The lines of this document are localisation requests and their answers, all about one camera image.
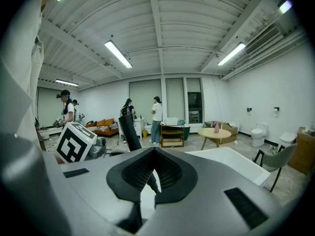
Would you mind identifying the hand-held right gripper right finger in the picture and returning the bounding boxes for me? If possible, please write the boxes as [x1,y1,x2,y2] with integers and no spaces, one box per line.
[137,146,276,236]

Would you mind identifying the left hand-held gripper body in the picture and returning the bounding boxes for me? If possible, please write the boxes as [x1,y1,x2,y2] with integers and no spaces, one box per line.
[56,122,107,164]

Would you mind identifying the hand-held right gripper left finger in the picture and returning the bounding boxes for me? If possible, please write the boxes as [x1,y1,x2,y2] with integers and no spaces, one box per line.
[60,146,156,236]

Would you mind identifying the white bathtub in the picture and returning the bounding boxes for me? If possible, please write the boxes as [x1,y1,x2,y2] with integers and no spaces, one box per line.
[184,146,271,187]

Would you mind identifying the orange sofa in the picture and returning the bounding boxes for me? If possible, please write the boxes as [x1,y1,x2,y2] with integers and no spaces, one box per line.
[85,118,119,136]

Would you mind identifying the white vanity cabinet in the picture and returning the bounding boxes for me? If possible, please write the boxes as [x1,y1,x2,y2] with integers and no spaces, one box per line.
[132,117,146,140]

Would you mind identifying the wide grey roller blind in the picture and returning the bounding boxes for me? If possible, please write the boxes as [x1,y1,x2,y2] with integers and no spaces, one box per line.
[36,87,79,127]
[129,79,162,122]

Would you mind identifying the wooden shelf rack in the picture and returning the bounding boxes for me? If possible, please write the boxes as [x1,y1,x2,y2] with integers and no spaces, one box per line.
[160,123,185,148]

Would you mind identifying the white toilet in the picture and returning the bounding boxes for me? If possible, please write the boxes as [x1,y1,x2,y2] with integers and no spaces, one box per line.
[250,122,269,148]

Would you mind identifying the narrow grey roller blind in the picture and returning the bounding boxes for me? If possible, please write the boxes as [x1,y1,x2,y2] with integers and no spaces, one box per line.
[165,78,185,121]

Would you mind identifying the grey chair black legs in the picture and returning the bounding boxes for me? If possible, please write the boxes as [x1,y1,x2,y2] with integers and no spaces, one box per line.
[252,143,298,193]

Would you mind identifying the dark window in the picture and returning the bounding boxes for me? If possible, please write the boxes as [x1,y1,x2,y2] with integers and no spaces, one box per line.
[187,91,203,124]

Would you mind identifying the person's beige overshirt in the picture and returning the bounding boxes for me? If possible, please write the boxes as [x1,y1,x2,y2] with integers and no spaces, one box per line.
[0,0,45,147]

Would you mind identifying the white trash bin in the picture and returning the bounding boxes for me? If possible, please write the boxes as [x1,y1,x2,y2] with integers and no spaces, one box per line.
[280,131,298,146]

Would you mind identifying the short grey roller blind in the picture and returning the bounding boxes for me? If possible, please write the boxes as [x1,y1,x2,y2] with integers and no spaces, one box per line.
[186,78,202,92]

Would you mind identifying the closed brown cardboard box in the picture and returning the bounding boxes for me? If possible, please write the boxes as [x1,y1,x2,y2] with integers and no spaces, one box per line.
[287,126,315,176]

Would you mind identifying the ceiling air vent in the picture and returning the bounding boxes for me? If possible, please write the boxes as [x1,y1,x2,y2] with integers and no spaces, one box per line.
[243,25,284,56]

